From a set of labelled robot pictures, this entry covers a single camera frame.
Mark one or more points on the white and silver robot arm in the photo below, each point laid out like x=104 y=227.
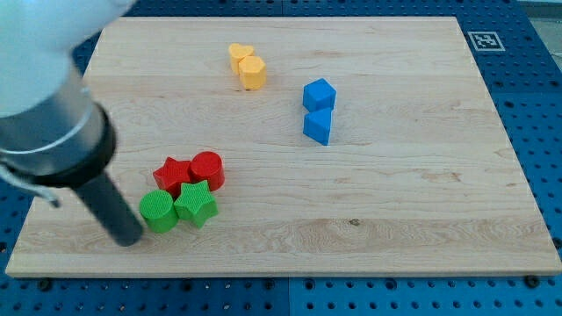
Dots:
x=53 y=134

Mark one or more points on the blue cube block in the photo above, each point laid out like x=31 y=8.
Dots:
x=319 y=95

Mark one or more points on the yellow hexagon block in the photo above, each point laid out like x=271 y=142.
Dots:
x=252 y=72

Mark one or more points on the green star block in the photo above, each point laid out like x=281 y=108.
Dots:
x=196 y=203

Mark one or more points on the blue triangle block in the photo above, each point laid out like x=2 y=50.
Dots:
x=317 y=125

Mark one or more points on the light wooden board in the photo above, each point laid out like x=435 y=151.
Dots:
x=418 y=179

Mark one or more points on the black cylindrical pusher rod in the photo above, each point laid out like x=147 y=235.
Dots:
x=107 y=205

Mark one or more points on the red cylinder block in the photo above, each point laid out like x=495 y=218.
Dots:
x=207 y=166

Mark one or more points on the yellow heart block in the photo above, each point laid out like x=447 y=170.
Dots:
x=237 y=52

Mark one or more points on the white fiducial marker tag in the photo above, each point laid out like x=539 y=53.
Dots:
x=485 y=41

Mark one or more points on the red star block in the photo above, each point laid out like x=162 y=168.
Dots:
x=171 y=175

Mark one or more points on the green cylinder block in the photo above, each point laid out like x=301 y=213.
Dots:
x=157 y=209

